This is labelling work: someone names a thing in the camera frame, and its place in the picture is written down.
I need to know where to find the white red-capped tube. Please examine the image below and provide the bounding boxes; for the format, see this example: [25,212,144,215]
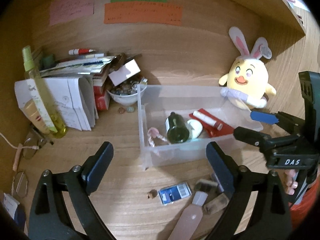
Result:
[193,111,223,131]

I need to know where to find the red foil pouch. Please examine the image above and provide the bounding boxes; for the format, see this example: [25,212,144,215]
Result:
[189,108,234,138]

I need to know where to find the white tape roll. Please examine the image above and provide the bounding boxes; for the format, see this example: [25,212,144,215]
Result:
[186,119,203,139]

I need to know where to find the small green rectangular bottle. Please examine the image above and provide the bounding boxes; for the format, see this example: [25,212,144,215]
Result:
[194,178,218,193]

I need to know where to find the dark green glass bottle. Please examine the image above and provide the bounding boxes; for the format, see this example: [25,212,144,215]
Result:
[165,112,190,144]

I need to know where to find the pink beaded bracelet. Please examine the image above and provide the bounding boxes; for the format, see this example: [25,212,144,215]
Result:
[146,127,171,147]

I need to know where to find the blue barcode small box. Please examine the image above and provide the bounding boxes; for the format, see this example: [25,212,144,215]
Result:
[158,182,191,205]

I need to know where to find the person's right hand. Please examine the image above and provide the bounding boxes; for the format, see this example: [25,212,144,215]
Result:
[284,170,298,196]

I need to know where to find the round eyeglasses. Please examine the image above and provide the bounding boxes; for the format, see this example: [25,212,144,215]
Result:
[11,127,54,199]

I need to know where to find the yellow chick bunny plush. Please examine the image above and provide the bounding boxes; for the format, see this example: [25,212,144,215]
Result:
[219,27,276,109]

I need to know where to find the clear plastic storage bin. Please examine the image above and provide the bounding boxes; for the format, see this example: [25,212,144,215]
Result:
[137,85,263,170]

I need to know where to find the tall yellow spray bottle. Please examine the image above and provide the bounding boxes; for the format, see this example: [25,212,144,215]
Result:
[22,46,67,138]

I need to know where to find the small brown nut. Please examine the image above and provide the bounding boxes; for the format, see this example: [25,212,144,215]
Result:
[147,189,158,199]

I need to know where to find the beige cosmetic tube box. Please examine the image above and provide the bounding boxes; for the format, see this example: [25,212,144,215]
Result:
[19,99,51,135]

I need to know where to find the white folded paper bag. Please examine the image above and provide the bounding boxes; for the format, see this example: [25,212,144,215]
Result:
[14,77,98,131]

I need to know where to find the white bowl of stones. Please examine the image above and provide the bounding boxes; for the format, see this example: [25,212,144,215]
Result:
[107,77,148,106]

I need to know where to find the small white pink box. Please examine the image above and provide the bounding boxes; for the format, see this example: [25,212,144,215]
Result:
[108,59,140,86]

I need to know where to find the stack of books and papers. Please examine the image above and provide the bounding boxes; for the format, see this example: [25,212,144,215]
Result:
[37,52,143,112]

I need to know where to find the orange paper note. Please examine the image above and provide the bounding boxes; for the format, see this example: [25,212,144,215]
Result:
[104,1,183,26]

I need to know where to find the red white marker pen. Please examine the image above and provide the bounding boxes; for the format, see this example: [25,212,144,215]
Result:
[68,48,96,55]

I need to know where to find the pink paper note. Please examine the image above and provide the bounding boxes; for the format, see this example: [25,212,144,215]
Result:
[49,0,94,26]

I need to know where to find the white hanging cord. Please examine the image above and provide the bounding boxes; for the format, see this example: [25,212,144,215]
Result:
[0,132,41,172]

